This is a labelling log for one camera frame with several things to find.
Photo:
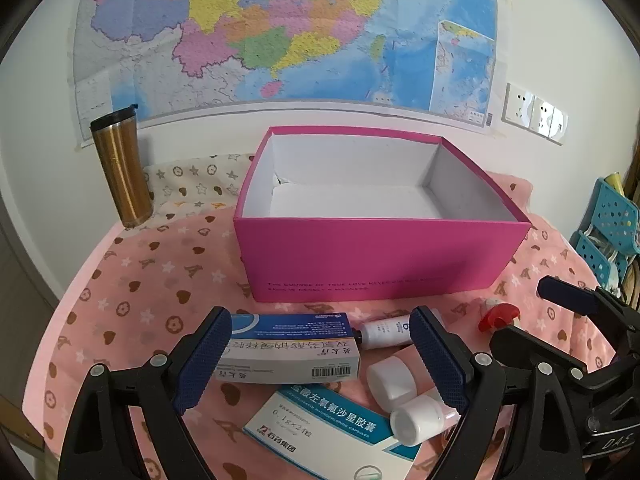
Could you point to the long blue white ointment box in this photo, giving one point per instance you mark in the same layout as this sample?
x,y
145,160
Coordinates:
x,y
290,340

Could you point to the small white bottle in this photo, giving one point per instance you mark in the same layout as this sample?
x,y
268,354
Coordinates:
x,y
385,332

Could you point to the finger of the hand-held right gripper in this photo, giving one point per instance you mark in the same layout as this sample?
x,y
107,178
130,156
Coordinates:
x,y
520,342
570,296

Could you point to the gold tumbler with black lid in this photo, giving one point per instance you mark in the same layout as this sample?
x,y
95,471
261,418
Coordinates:
x,y
122,175

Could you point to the pink printed cloth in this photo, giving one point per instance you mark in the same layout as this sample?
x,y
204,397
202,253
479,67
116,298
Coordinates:
x,y
150,285

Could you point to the white wall socket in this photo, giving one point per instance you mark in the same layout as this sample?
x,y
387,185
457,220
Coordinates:
x,y
520,105
542,114

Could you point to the blue perforated plastic basket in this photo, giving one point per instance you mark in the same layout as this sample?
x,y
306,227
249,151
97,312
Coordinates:
x,y
595,257
612,215

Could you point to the pink cardboard box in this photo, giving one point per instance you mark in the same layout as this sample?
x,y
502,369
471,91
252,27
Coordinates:
x,y
350,255

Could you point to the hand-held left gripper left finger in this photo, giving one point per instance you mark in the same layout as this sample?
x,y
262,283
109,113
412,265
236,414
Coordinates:
x,y
202,360

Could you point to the salmon pink tube white cap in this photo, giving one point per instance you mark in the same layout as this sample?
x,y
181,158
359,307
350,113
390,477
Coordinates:
x,y
390,382

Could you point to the red plastic spray cap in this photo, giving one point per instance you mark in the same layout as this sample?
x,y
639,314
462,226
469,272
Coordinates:
x,y
497,316

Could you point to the cream star-printed cloth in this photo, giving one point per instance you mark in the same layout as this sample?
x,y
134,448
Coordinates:
x,y
190,185

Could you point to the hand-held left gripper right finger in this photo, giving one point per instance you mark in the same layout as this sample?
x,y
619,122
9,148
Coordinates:
x,y
437,360

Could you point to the colourful wall map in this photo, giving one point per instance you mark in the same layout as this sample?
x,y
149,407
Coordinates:
x,y
250,35

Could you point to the green leaf print tube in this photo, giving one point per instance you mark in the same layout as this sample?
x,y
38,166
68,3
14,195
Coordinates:
x,y
415,420

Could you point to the white wall switch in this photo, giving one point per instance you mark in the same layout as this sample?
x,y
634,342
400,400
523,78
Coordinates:
x,y
560,124

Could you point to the teal white medicine box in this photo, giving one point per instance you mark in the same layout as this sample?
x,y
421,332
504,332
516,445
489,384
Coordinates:
x,y
310,420

